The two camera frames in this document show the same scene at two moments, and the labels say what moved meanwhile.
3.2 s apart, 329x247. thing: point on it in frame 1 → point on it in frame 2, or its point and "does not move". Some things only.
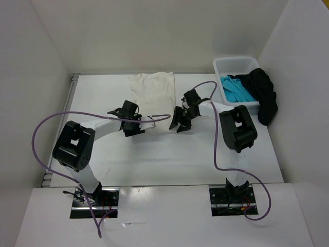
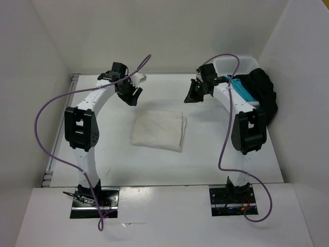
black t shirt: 260,85 does not move
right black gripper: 177,112 → 191,97
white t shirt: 154,93 → 159,129
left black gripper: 136,131 → 131,100
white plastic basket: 227,66 does not move
